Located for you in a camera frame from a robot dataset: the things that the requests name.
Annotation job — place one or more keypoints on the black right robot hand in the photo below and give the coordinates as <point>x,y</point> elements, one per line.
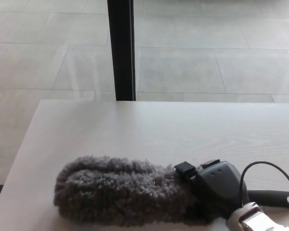
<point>216,187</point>

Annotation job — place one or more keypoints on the grey fluffy microfibre duster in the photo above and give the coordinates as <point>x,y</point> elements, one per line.
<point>115,190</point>

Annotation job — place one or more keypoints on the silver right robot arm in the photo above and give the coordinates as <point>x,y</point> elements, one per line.
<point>253,219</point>

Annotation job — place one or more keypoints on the black vertical window frame post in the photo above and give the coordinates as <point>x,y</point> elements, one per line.
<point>121,48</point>

